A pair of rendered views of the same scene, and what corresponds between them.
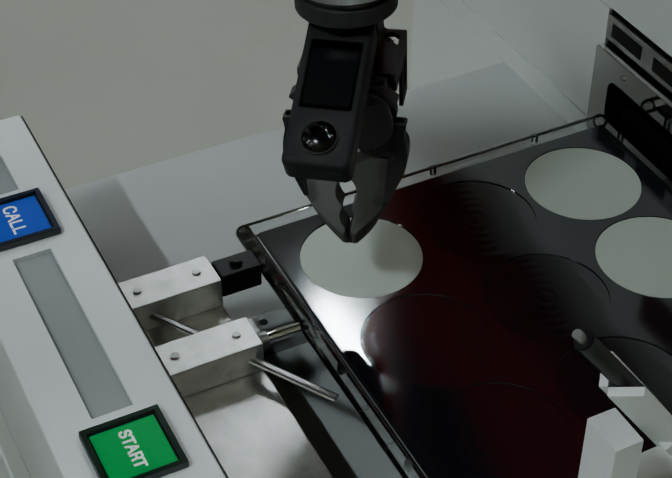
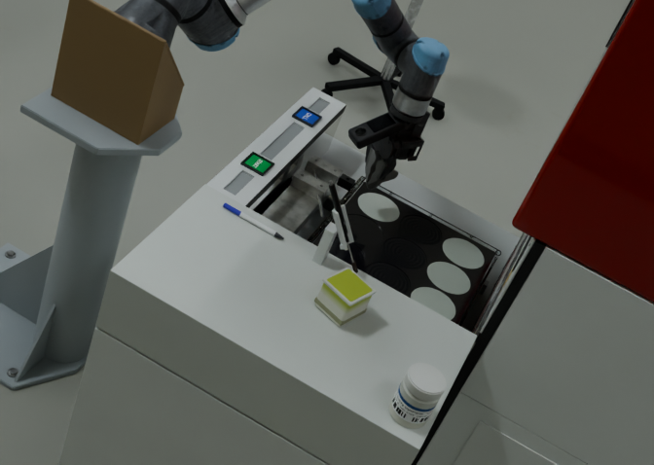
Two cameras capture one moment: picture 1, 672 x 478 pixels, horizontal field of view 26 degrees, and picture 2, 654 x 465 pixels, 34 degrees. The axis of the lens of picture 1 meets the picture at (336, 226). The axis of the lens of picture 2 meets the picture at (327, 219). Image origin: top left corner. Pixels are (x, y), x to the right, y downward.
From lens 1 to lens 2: 1.48 m
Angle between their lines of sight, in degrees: 29
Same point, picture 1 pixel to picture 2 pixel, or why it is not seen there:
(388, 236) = (392, 211)
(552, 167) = (462, 243)
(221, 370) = (308, 189)
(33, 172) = (327, 115)
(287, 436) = (302, 213)
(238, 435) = (293, 202)
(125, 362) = (282, 154)
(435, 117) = (475, 228)
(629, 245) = (446, 269)
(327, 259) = (370, 199)
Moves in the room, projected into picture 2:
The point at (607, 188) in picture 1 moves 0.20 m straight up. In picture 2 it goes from (466, 260) to (503, 191)
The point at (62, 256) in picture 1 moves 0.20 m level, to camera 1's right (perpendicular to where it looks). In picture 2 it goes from (305, 130) to (358, 185)
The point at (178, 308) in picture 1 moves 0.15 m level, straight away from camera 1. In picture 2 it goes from (321, 174) to (361, 158)
